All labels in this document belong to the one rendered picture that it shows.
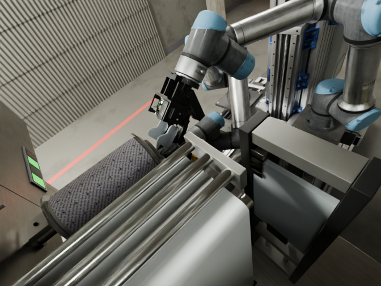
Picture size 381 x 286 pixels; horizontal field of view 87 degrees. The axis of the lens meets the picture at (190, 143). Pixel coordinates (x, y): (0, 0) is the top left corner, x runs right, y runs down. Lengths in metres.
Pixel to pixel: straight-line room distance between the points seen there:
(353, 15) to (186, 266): 0.71
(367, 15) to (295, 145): 0.51
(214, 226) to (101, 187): 0.34
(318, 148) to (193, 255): 0.18
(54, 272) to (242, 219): 0.21
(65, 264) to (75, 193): 0.27
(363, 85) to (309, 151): 0.65
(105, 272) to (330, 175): 0.26
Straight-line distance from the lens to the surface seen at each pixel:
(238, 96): 0.82
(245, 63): 0.57
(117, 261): 0.25
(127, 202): 0.26
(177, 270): 0.22
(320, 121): 1.16
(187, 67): 0.50
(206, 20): 0.52
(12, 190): 0.72
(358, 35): 0.78
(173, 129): 0.52
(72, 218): 0.54
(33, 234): 0.58
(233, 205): 0.23
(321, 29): 1.16
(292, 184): 0.32
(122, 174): 0.51
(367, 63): 0.85
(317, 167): 0.27
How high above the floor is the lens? 1.65
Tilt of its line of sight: 46 degrees down
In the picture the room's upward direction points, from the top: 20 degrees counter-clockwise
